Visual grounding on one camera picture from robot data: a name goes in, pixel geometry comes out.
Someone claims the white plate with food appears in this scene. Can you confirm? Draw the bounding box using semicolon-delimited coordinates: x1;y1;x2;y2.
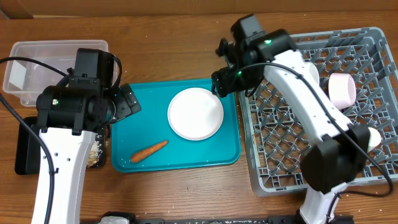
167;87;224;141

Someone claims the pale green bowl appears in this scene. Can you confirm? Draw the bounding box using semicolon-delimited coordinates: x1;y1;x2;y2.
309;63;320;85

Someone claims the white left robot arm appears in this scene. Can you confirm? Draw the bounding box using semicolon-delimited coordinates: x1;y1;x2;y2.
1;48;141;223

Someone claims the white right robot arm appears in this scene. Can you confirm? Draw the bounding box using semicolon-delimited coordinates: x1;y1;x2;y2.
211;14;371;223

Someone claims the grey dishwasher rack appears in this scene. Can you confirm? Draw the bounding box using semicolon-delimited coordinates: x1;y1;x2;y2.
239;27;397;196

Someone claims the orange carrot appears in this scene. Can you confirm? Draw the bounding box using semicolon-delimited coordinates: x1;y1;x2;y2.
131;140;169;163

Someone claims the food scraps pile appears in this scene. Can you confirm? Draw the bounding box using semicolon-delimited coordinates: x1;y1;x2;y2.
86;141;103;168

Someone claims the clear plastic bin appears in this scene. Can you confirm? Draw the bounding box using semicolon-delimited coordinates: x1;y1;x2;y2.
2;40;109;107

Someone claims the black plastic bin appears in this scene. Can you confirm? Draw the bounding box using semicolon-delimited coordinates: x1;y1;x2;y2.
14;124;106;175

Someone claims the white cup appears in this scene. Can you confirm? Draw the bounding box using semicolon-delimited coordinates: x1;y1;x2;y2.
368;127;382;152

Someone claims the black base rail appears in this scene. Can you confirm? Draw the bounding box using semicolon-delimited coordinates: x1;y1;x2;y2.
99;207;355;224

